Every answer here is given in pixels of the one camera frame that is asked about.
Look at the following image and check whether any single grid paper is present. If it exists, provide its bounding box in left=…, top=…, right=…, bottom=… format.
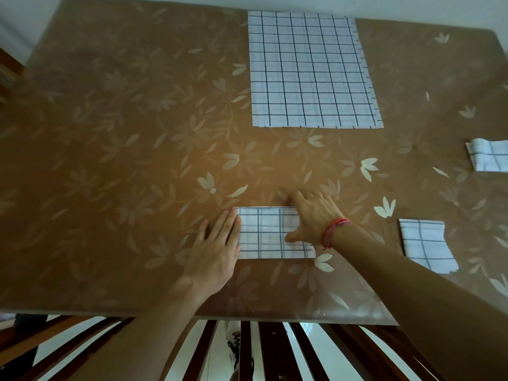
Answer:
left=398, top=219, right=460, bottom=275
left=234, top=206, right=317, bottom=260

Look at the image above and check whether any person's left hand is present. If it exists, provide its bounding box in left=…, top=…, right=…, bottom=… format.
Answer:
left=178, top=208, right=243, bottom=300

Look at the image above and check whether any person's left forearm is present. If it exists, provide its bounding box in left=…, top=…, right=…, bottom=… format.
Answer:
left=69, top=289, right=199, bottom=381

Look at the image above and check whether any person's right hand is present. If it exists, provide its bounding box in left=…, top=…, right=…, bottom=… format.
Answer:
left=285, top=190, right=346, bottom=247

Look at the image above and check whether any person's right forearm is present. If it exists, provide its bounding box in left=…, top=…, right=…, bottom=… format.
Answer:
left=331, top=225, right=508, bottom=381

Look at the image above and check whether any wooden chair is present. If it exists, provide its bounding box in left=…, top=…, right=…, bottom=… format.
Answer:
left=158, top=319, right=445, bottom=381
left=0, top=315, right=135, bottom=381
left=0, top=47, right=25, bottom=104

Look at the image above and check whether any wooden table with floral cover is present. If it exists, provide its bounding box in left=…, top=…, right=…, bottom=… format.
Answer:
left=0, top=0, right=508, bottom=326

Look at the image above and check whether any red string bracelet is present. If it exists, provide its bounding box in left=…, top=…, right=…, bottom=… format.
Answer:
left=321, top=217, right=352, bottom=250

